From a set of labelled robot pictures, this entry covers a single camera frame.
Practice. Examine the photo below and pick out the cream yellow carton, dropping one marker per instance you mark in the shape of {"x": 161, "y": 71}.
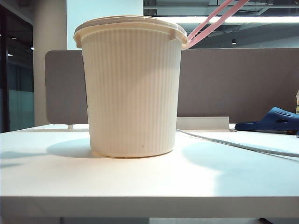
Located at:
{"x": 297, "y": 105}

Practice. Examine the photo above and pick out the blue clog shoe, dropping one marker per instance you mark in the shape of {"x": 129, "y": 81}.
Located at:
{"x": 275, "y": 121}

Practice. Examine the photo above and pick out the grey rounded desk partition panel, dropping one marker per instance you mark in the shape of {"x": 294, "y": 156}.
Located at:
{"x": 65, "y": 88}

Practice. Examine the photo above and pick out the black ceiling spotlight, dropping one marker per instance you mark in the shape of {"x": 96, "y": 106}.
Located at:
{"x": 233, "y": 41}

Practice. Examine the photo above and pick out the white ribbed trash can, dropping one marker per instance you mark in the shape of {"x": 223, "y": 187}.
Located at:
{"x": 130, "y": 93}

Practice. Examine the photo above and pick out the brown desk partition panel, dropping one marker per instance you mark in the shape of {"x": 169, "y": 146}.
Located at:
{"x": 233, "y": 88}

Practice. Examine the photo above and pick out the white partition support post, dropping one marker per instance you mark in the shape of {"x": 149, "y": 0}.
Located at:
{"x": 70, "y": 127}

